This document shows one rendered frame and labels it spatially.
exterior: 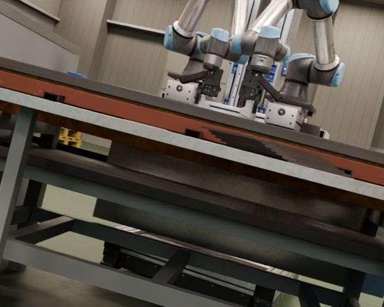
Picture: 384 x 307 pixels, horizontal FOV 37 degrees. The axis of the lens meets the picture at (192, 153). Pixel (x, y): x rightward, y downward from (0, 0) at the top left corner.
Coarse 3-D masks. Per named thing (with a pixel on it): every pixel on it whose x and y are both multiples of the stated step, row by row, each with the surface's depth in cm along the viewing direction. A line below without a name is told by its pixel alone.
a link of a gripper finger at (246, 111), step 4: (248, 104) 207; (252, 104) 207; (240, 108) 207; (244, 108) 207; (248, 108) 207; (240, 112) 207; (244, 112) 207; (248, 112) 207; (248, 116) 207; (252, 116) 206
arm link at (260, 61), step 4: (256, 56) 206; (260, 56) 205; (264, 56) 205; (252, 60) 207; (256, 60) 206; (260, 60) 205; (264, 60) 205; (268, 60) 205; (272, 60) 207; (252, 64) 207; (256, 64) 205; (260, 64) 205; (264, 64) 205; (268, 64) 206; (268, 68) 206
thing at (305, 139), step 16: (0, 64) 182; (16, 64) 181; (64, 80) 179; (80, 80) 178; (128, 96) 177; (144, 96) 176; (192, 112) 174; (208, 112) 174; (240, 128) 175; (256, 128) 172; (272, 128) 171; (320, 144) 169; (336, 144) 169; (368, 160) 168
